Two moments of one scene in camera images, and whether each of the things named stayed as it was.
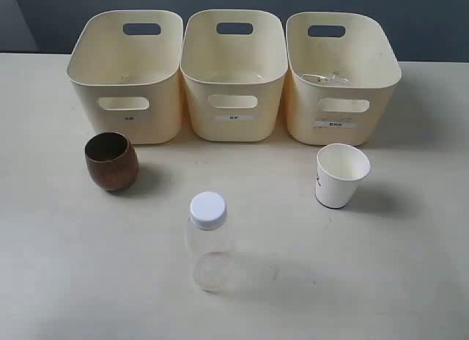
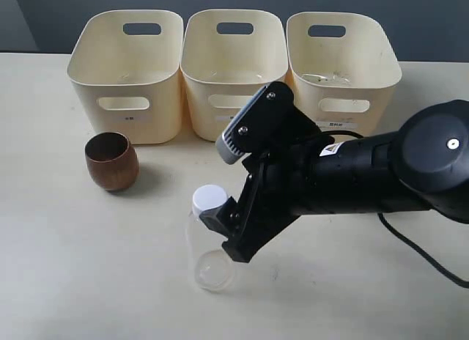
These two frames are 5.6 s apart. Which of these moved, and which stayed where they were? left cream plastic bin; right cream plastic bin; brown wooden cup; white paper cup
Moved: white paper cup
Stayed: right cream plastic bin; left cream plastic bin; brown wooden cup
